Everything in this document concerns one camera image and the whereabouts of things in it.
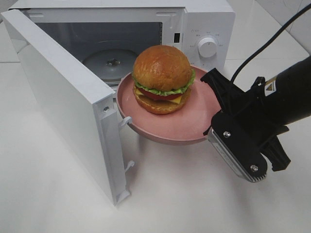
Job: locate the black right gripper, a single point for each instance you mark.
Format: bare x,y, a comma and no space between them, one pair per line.
248,111

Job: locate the pink round plate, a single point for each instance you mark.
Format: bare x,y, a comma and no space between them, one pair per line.
184,127

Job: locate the toy hamburger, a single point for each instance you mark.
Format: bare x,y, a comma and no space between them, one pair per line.
162,78

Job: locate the white microwave door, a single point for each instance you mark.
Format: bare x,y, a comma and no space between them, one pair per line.
78,103

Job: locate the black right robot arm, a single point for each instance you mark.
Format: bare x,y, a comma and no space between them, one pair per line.
287,95

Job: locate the upper white power knob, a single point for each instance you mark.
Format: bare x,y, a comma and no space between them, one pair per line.
207,47

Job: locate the white microwave oven body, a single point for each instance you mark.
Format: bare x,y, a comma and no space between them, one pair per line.
84,27

